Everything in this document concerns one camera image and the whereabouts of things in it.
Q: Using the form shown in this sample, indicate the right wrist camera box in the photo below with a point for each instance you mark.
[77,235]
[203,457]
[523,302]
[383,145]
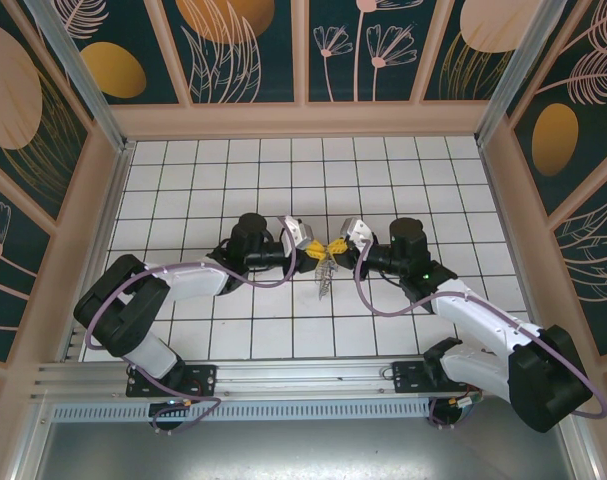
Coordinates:
[358,231]

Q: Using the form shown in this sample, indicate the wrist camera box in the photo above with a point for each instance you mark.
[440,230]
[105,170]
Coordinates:
[298,230]
[358,231]

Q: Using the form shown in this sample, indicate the grey metal sheet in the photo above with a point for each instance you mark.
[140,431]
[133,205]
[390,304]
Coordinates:
[303,450]

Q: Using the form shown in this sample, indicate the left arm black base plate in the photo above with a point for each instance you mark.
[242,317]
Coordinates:
[203,377]

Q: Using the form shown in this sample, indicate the aluminium mounting rail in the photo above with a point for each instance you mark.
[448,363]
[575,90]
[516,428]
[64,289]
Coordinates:
[308,377]

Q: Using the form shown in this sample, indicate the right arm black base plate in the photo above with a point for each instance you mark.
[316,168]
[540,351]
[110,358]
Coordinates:
[405,377]

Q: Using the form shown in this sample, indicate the aluminium corner post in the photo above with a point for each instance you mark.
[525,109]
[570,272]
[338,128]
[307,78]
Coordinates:
[520,75]
[80,75]

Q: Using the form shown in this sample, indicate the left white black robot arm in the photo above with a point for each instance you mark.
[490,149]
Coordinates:
[193,280]

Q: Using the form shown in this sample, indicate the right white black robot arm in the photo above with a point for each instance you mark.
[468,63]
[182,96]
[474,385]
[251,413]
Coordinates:
[478,320]

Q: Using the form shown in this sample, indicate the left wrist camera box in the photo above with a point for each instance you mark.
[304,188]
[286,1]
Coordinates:
[298,230]

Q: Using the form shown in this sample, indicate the grooved aluminium side rail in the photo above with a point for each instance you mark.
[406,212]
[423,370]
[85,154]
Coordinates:
[80,342]

